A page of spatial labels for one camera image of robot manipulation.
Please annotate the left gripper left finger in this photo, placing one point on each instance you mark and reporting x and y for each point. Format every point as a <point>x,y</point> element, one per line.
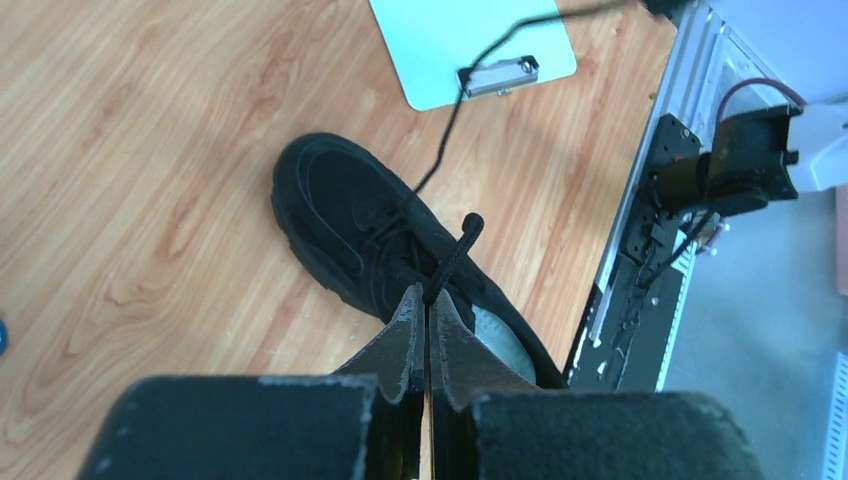
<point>362,421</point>

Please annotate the black sneaker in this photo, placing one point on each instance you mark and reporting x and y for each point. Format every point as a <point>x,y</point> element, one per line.
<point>359,231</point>

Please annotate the green clipboard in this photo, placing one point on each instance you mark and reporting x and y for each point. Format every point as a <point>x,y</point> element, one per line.
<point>429,41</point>

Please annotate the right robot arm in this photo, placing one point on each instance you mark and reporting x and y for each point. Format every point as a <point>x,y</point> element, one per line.
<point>758,157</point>

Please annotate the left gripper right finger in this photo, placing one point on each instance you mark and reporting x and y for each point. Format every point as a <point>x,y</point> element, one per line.
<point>487,422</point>

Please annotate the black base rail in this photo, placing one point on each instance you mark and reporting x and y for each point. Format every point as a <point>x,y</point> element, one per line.
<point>630,324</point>

